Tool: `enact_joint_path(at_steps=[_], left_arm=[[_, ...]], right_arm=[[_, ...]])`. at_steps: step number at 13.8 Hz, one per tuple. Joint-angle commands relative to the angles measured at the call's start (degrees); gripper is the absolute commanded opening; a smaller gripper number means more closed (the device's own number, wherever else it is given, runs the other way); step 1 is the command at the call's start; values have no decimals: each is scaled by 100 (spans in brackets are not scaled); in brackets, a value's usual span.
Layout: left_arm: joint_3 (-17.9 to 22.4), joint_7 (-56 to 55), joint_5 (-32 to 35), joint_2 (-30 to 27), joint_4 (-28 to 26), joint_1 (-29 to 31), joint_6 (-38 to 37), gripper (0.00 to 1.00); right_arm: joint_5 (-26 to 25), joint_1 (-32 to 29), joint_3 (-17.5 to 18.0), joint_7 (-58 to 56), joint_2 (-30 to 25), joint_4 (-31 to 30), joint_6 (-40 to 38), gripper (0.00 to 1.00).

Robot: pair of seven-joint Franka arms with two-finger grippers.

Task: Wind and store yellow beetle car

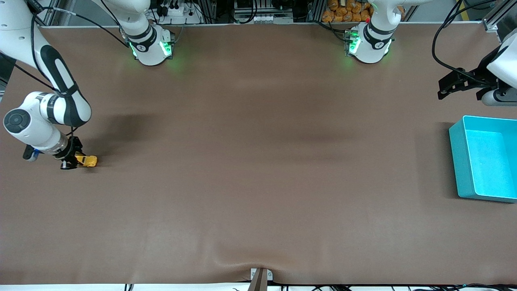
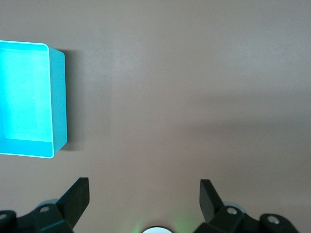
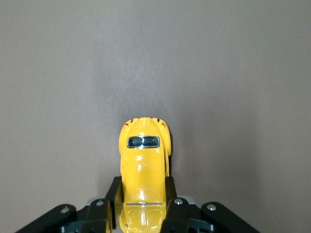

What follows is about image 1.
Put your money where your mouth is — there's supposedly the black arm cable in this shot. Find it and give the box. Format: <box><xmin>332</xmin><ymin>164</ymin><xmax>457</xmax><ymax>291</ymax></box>
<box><xmin>431</xmin><ymin>0</ymin><xmax>491</xmax><ymax>86</ymax></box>
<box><xmin>26</xmin><ymin>0</ymin><xmax>130</xmax><ymax>138</ymax></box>

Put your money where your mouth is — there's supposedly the teal plastic storage box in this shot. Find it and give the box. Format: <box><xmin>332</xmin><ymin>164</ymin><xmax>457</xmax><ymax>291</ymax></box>
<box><xmin>449</xmin><ymin>115</ymin><xmax>517</xmax><ymax>203</ymax></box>

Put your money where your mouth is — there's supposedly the brown camera pole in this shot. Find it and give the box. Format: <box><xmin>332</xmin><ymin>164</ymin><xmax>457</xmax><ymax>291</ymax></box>
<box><xmin>247</xmin><ymin>268</ymin><xmax>268</xmax><ymax>291</ymax></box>

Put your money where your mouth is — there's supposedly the aluminium profile frame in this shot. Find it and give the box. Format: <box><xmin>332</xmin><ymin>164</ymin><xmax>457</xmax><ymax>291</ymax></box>
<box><xmin>38</xmin><ymin>0</ymin><xmax>77</xmax><ymax>28</ymax></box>
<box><xmin>483</xmin><ymin>0</ymin><xmax>517</xmax><ymax>33</ymax></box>

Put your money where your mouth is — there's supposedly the white power strip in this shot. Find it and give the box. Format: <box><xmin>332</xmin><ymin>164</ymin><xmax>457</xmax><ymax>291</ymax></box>
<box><xmin>156</xmin><ymin>3</ymin><xmax>202</xmax><ymax>25</ymax></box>

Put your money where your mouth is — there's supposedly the aluminium profile post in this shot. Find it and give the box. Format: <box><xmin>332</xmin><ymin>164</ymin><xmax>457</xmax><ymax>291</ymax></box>
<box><xmin>307</xmin><ymin>0</ymin><xmax>328</xmax><ymax>23</ymax></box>
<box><xmin>202</xmin><ymin>0</ymin><xmax>221</xmax><ymax>23</ymax></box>

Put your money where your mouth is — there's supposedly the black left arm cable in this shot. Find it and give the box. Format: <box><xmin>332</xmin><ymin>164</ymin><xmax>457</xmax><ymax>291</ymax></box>
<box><xmin>431</xmin><ymin>0</ymin><xmax>491</xmax><ymax>86</ymax></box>

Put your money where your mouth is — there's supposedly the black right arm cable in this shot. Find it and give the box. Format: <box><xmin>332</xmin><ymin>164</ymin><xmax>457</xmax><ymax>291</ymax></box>
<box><xmin>26</xmin><ymin>0</ymin><xmax>130</xmax><ymax>138</ymax></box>

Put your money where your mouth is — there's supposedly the brown table mat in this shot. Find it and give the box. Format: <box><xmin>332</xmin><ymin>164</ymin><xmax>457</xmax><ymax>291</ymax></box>
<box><xmin>0</xmin><ymin>23</ymin><xmax>517</xmax><ymax>285</ymax></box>

